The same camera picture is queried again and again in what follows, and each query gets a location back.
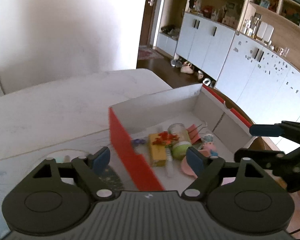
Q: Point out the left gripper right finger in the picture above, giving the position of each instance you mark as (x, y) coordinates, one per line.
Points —
(197, 161)

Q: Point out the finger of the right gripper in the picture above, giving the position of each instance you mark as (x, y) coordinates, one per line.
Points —
(286, 129)

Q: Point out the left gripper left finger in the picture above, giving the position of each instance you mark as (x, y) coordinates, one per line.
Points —
(99, 161)

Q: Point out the pink shallow bowl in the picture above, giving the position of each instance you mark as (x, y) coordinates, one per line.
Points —
(185, 167)

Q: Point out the pink pig figurine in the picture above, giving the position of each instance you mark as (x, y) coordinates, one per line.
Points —
(209, 149)

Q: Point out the clear bottle green cap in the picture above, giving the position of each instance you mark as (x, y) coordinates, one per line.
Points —
(179, 148)

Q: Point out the pink binder clip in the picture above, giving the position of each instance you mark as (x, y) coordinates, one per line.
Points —
(194, 131)

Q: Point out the small white blue toy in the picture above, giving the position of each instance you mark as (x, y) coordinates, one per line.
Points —
(207, 138)

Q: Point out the orange red flower toy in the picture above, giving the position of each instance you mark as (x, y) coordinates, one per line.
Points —
(165, 139)

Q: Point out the yellow rectangular box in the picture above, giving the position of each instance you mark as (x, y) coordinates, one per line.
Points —
(157, 150)

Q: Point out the red white cardboard box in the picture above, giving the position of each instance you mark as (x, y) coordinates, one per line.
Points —
(138, 118)

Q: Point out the blue doll figure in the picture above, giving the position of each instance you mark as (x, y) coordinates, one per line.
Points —
(138, 142)

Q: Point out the brown door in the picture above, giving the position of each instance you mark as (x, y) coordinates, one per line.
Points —
(149, 24)

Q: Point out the large white wall cabinet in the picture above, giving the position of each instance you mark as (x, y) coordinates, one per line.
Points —
(251, 53)

